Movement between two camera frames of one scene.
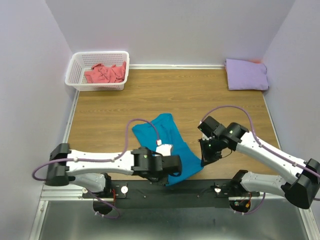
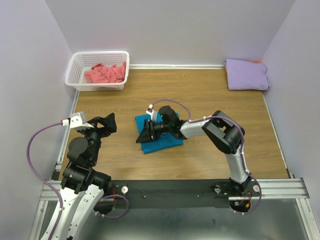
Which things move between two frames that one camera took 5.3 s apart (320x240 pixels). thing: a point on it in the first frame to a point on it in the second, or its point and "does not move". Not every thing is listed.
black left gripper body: (159, 179) to (97, 132)
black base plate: (137, 194) does not move
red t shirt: (100, 73) does not move
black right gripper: (207, 157) to (148, 133)
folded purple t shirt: (244, 75) does not move
